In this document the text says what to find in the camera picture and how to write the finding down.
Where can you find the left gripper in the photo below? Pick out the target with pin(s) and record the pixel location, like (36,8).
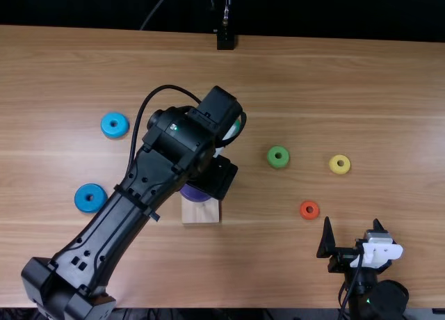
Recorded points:
(217,175)

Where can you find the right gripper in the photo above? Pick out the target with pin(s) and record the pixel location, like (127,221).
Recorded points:
(342,259)

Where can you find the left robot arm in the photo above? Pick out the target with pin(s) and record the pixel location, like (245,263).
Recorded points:
(121,222)

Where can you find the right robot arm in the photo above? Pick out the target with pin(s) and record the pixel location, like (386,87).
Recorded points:
(389,295)

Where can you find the wooden peg base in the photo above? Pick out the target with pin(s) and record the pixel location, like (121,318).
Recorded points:
(201,214)

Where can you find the black clamp stand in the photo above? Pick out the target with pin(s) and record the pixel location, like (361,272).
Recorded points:
(226,38)

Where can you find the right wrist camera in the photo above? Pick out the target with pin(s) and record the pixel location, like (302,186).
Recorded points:
(380,250)

